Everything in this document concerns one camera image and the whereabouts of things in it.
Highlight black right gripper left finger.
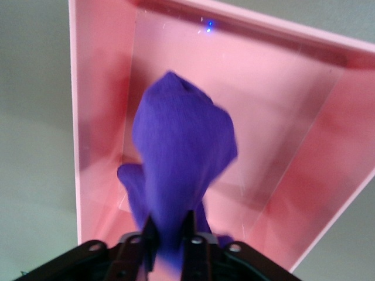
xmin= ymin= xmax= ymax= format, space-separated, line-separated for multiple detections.
xmin=112 ymin=214 xmax=161 ymax=281

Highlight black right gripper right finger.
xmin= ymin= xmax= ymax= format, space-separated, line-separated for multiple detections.
xmin=180 ymin=210 xmax=224 ymax=281

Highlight pink plastic bin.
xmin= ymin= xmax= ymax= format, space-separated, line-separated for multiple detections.
xmin=67 ymin=0 xmax=375 ymax=275

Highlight purple cloth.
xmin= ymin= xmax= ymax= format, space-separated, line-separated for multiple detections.
xmin=117 ymin=70 xmax=238 ymax=273

